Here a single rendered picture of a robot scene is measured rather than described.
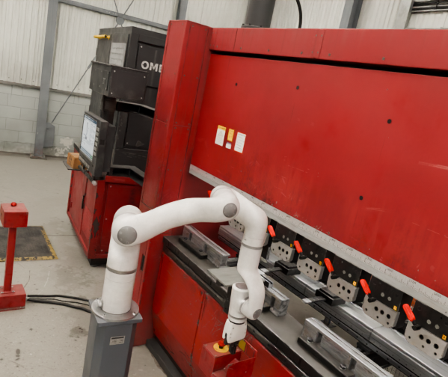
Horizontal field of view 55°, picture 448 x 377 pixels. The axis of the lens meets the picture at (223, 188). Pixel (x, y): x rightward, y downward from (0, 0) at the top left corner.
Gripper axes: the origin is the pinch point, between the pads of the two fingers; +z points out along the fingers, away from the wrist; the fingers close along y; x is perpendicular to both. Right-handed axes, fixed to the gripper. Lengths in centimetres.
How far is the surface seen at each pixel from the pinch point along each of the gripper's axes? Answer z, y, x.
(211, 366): 11.4, 5.8, -6.0
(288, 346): -0.5, -24.2, 10.7
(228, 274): -13.7, -22.6, -36.9
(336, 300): -12, -62, 5
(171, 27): -139, -32, -141
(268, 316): -0.3, -32.0, -12.3
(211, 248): -7, -41, -79
